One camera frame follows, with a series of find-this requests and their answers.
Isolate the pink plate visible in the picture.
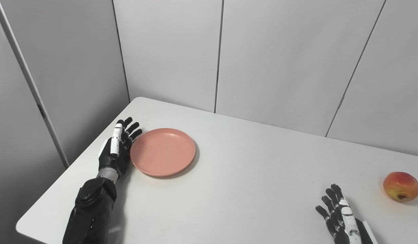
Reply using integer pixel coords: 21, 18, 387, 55
130, 128, 196, 177

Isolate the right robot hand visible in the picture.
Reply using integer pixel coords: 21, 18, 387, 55
315, 184, 379, 244

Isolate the red yellow apple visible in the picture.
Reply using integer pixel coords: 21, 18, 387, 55
383, 171, 418, 203

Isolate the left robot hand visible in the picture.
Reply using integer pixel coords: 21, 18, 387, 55
98, 117, 143, 177

